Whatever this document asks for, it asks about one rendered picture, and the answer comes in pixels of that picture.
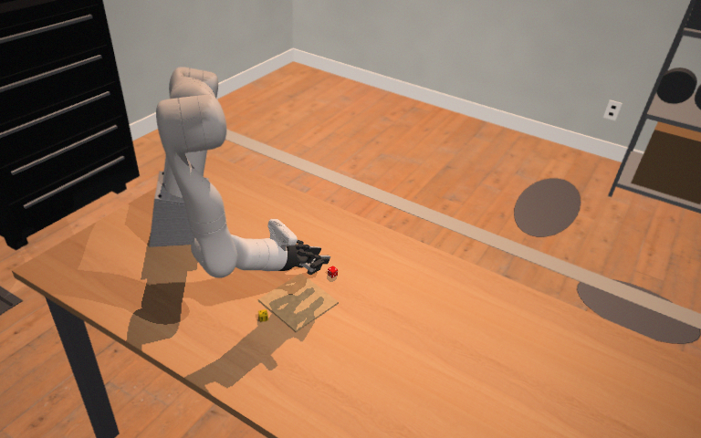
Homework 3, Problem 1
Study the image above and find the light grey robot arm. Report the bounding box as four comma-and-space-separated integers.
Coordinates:
156, 68, 298, 278

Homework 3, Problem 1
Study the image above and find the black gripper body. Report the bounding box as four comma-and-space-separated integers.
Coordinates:
279, 245, 309, 271

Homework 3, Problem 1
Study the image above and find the tan flat mat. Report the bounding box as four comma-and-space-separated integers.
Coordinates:
258, 273, 339, 332

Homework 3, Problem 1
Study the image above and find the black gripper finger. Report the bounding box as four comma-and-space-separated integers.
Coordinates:
295, 240, 321, 255
298, 250, 330, 275

